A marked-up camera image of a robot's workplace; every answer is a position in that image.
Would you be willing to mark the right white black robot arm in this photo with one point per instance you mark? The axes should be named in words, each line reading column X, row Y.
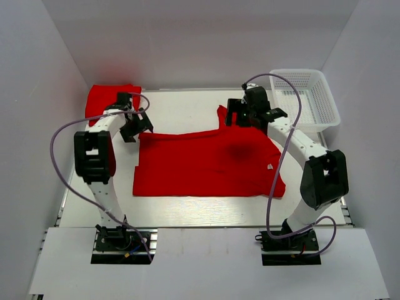
column 324, row 173

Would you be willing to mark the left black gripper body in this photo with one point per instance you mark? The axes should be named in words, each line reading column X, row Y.
column 130, row 129

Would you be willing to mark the folded red t shirt stack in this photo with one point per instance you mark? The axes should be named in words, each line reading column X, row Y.
column 101, row 96

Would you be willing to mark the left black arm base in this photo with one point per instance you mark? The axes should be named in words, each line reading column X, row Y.
column 121, row 246

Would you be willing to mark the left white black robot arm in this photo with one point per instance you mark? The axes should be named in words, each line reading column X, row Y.
column 94, row 155

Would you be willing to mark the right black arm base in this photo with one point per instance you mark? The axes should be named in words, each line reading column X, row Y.
column 298, row 250

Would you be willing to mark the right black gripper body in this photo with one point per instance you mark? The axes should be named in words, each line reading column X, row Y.
column 247, row 114

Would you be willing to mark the white plastic basket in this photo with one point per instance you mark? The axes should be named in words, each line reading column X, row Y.
column 318, row 111

